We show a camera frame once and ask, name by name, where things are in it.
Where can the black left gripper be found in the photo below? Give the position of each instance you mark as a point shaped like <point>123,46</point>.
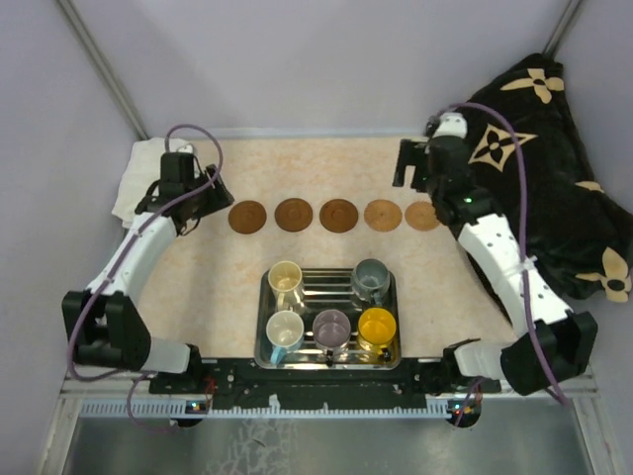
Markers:
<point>221,198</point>

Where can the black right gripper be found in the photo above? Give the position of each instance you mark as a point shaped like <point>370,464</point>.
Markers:
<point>412,154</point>

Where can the dark brown wooden coaster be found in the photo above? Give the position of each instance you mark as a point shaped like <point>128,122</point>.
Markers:
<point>247,217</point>

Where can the light woven round coaster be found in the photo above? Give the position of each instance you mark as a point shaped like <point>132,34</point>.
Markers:
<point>383,215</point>

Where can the reddish brown wooden coaster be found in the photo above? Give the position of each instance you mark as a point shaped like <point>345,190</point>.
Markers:
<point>338,216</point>

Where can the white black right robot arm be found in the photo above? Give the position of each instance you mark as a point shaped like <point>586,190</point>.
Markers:
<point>553,343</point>

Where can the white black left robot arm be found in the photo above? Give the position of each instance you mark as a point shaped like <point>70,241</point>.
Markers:
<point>102,321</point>

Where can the black floral blanket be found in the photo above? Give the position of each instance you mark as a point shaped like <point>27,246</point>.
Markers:
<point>581,239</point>

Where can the cream cartoon mug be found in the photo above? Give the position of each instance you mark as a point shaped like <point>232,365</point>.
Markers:
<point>286,280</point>

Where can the grey mug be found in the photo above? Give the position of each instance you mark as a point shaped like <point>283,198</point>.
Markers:
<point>370,281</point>

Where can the yellow mug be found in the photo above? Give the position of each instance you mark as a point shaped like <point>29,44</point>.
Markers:
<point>376,330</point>

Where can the stainless steel tray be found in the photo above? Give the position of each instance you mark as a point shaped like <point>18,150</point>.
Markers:
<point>324,289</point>

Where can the purple mug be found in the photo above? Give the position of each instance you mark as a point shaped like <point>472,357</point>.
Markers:
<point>331,332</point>

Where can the white mug blue handle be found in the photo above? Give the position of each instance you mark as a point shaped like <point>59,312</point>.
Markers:
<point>285,331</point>

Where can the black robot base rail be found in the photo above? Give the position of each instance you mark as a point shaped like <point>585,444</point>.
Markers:
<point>237,387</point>

